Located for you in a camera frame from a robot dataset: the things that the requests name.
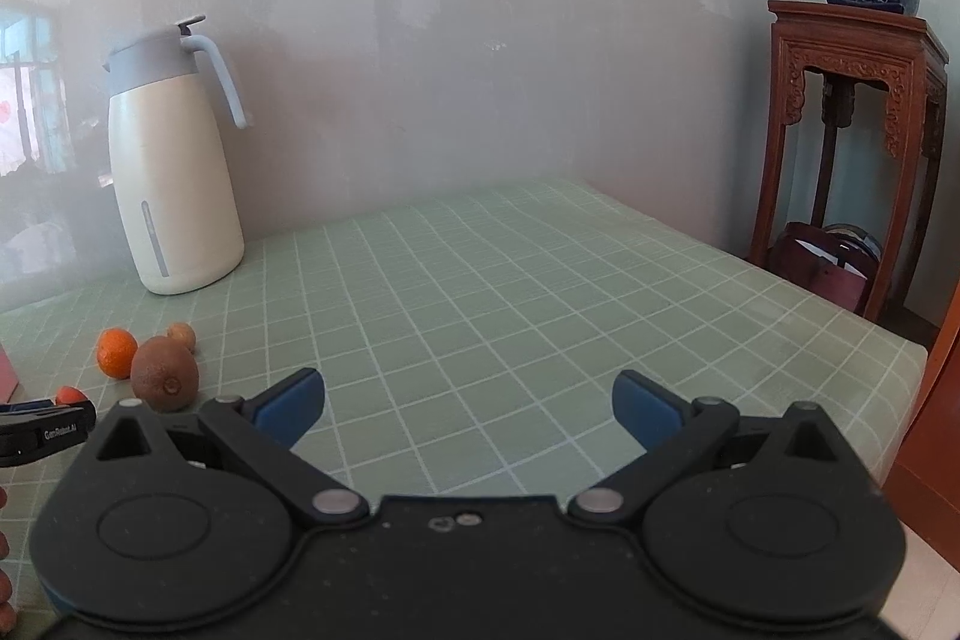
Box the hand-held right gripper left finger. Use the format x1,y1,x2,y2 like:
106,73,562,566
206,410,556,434
91,368,370,522

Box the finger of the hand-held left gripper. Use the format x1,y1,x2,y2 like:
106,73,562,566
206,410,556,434
0,400,99,468

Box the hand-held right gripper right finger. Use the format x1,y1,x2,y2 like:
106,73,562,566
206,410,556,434
568,370,839,522

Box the person's left hand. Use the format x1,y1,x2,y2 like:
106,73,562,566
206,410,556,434
0,486,17,633

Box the orange mandarin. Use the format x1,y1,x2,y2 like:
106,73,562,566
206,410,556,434
96,327,140,380

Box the brown kiwi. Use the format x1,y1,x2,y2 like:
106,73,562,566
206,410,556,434
130,335,200,414

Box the green checkered tablecloth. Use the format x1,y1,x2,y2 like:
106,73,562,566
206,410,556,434
0,175,931,633

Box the dark red basket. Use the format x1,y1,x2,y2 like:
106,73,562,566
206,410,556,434
766,221,883,315

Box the white thermos jug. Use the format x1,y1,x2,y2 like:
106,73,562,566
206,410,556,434
103,14,248,296

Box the brown wooden cabinet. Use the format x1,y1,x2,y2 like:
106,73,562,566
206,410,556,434
881,291,960,570

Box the carved wooden plant stand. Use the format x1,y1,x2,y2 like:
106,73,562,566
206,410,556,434
746,0,950,322

